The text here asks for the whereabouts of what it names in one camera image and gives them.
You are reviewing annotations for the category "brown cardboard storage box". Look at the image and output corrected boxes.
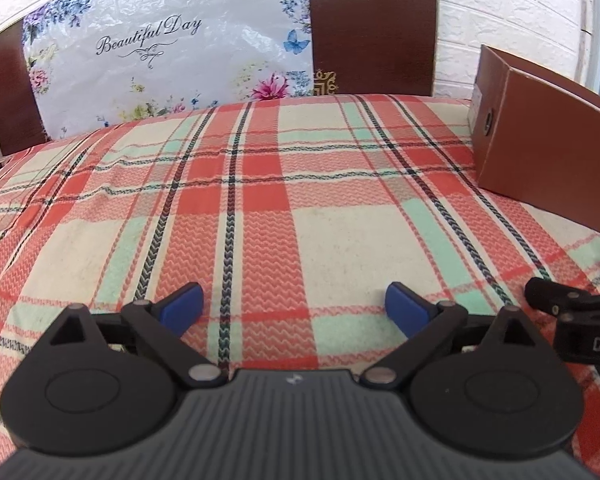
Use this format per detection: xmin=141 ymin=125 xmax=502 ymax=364
xmin=468 ymin=46 xmax=600 ymax=232

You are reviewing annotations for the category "red plaid bed blanket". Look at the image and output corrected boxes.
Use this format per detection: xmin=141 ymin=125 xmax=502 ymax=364
xmin=0 ymin=96 xmax=600 ymax=463

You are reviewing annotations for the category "floral plastic bedding bag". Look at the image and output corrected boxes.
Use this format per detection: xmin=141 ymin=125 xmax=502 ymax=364
xmin=22 ymin=0 xmax=314 ymax=140

